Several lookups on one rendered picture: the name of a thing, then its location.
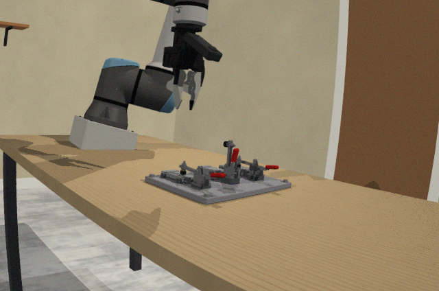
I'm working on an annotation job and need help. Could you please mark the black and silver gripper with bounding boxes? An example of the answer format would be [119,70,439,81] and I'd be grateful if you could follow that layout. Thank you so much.
[163,23,205,110]

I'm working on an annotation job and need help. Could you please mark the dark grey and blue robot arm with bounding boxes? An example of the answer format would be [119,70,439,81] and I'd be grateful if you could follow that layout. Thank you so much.
[84,0,222,130]

